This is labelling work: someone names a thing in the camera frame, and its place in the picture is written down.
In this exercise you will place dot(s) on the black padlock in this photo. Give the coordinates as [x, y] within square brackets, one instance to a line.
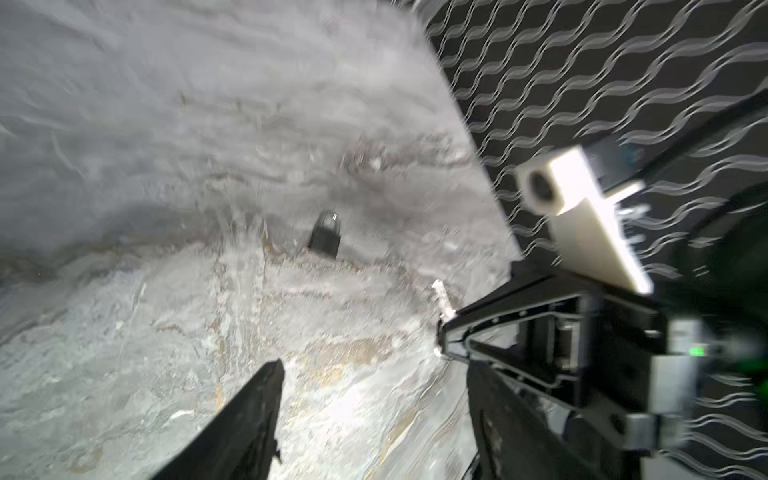
[325, 237]

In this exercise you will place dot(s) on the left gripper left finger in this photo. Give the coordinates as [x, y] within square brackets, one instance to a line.
[240, 442]

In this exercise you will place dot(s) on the key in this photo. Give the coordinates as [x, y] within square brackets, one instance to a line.
[445, 307]

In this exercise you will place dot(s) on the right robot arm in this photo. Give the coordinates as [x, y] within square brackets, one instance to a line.
[722, 267]

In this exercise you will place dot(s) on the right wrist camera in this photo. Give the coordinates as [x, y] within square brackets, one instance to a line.
[578, 191]

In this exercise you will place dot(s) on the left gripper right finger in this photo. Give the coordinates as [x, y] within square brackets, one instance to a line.
[512, 441]

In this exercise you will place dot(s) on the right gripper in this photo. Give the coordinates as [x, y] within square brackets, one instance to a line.
[546, 332]

